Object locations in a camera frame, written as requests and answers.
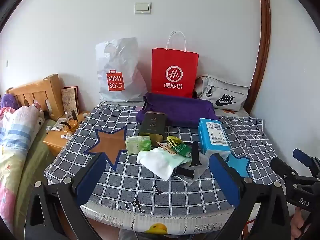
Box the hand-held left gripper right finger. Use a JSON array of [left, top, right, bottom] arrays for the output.
[[209, 153, 292, 240]]

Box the brown wooden door frame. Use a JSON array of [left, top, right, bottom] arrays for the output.
[[246, 0, 272, 115]]

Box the white plastic shopping bag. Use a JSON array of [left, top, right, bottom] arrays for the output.
[[95, 37, 148, 103]]

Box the blue tissue pack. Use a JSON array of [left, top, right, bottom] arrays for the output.
[[198, 118, 231, 155]]

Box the white sponge block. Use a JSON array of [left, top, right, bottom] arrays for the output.
[[136, 148, 175, 180]]

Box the clear white plastic bag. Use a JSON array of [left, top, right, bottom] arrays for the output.
[[172, 154, 209, 184]]

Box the amber glass ashtray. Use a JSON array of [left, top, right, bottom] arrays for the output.
[[64, 119, 80, 133]]

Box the purple plush toy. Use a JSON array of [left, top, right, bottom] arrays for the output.
[[0, 94, 20, 110]]

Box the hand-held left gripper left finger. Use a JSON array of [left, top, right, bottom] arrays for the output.
[[25, 152, 107, 240]]

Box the dark green tin box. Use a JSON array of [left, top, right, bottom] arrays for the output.
[[138, 111, 167, 143]]

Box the white orange small packet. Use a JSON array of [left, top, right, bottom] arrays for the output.
[[156, 141, 175, 155]]

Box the wooden nightstand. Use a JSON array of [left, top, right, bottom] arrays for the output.
[[42, 111, 92, 158]]

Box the person's right hand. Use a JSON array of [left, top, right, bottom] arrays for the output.
[[293, 207, 310, 235]]

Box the duck print sheet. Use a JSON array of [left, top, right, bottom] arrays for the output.
[[81, 202, 238, 240]]

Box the green tissue packet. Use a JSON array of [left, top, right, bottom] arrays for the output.
[[125, 135, 152, 154]]

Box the grey waist bag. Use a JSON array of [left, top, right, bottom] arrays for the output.
[[194, 74, 250, 112]]

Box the floral quilt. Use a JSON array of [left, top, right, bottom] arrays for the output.
[[0, 104, 47, 220]]

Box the black watch strap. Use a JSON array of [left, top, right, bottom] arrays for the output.
[[189, 142, 201, 167], [174, 166, 196, 178]]

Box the wooden headboard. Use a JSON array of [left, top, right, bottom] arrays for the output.
[[6, 74, 65, 122]]

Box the yellow pouch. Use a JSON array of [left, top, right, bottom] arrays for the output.
[[167, 135, 184, 147]]

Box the red paper bag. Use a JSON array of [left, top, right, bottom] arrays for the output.
[[151, 31, 199, 98]]

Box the pale green bedsheet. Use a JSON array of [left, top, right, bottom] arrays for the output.
[[15, 120, 57, 205]]

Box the grey checked bedsheet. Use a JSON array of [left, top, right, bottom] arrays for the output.
[[44, 100, 285, 213]]

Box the white light switch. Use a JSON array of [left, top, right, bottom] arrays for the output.
[[134, 2, 152, 15]]

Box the green snack packet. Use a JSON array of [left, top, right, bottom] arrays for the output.
[[172, 142, 192, 157]]

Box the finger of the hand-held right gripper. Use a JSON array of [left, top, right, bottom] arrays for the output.
[[270, 157, 299, 180], [294, 149, 320, 178]]

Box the purple towel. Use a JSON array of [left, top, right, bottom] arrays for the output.
[[136, 92, 218, 128]]

